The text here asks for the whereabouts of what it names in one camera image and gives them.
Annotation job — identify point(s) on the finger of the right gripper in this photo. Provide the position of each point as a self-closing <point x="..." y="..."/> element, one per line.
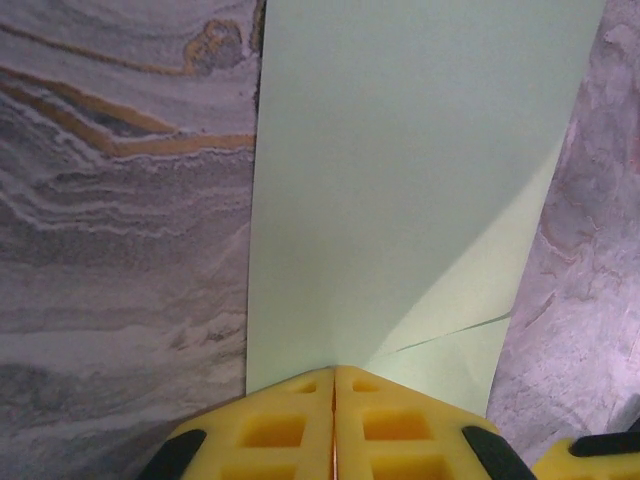
<point x="560" y="465"/>

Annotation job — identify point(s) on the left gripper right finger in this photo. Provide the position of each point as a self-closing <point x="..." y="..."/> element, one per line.
<point x="400" y="435"/>

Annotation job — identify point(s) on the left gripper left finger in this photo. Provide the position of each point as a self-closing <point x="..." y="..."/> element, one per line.
<point x="260" y="435"/>

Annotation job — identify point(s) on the light green paper sheet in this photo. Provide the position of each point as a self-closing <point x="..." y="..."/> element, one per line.
<point x="400" y="150"/>

